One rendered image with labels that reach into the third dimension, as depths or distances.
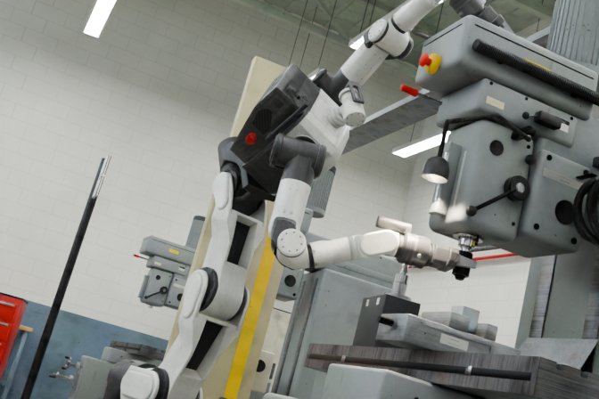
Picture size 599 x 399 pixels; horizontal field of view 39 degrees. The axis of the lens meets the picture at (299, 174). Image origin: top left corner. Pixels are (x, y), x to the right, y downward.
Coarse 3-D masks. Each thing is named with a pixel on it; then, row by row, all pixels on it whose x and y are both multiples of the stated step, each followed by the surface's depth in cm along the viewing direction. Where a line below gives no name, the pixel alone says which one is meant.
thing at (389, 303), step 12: (372, 300) 276; (384, 300) 265; (396, 300) 266; (408, 300) 267; (360, 312) 284; (372, 312) 273; (384, 312) 264; (396, 312) 265; (408, 312) 266; (360, 324) 280; (372, 324) 269; (360, 336) 276; (372, 336) 265
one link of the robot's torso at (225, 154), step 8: (224, 144) 290; (232, 144) 284; (224, 152) 286; (232, 152) 282; (224, 160) 284; (232, 160) 280; (240, 160) 277; (224, 168) 283; (240, 168) 275; (248, 176) 270; (248, 184) 268; (256, 184) 271; (248, 192) 272; (256, 192) 272; (264, 192) 272; (240, 200) 274; (248, 200) 274; (256, 200) 275; (272, 200) 276; (232, 208) 276; (240, 208) 277; (248, 208) 278; (256, 208) 279
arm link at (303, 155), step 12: (288, 144) 240; (300, 144) 241; (312, 144) 242; (288, 156) 239; (300, 156) 239; (312, 156) 240; (288, 168) 239; (300, 168) 238; (312, 168) 240; (300, 180) 237; (312, 180) 240
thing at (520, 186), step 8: (512, 176) 234; (520, 176) 233; (512, 184) 232; (520, 184) 232; (528, 184) 234; (512, 192) 231; (520, 192) 232; (528, 192) 233; (488, 200) 228; (496, 200) 229; (512, 200) 234; (520, 200) 233; (472, 208) 225; (480, 208) 227
